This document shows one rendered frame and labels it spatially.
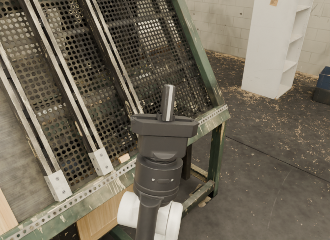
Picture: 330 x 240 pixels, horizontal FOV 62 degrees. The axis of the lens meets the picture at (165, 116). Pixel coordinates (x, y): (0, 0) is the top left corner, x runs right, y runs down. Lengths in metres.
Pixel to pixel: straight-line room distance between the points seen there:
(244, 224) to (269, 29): 2.70
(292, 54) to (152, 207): 4.42
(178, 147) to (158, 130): 0.05
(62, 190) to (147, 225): 0.85
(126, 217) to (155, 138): 0.17
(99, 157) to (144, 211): 0.91
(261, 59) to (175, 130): 3.89
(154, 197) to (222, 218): 1.94
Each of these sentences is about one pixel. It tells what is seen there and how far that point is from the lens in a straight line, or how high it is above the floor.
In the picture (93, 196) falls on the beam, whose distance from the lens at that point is 1.40.
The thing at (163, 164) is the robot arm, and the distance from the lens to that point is 0.49.
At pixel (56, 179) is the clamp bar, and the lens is 1.31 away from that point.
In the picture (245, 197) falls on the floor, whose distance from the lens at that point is 2.63.
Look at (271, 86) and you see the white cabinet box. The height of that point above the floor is 0.19.
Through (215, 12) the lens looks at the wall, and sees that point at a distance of 6.28.
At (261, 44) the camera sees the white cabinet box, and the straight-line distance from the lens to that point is 4.28.
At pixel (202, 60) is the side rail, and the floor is 1.20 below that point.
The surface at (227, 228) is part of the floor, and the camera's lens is 2.37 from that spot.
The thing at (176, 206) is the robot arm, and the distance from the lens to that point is 0.56.
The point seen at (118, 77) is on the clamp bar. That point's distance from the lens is 1.52.
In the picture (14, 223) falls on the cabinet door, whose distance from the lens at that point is 1.35.
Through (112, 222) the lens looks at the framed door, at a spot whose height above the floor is 0.30.
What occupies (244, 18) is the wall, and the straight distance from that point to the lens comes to 5.94.
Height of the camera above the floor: 1.84
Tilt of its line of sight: 30 degrees down
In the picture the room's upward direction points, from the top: straight up
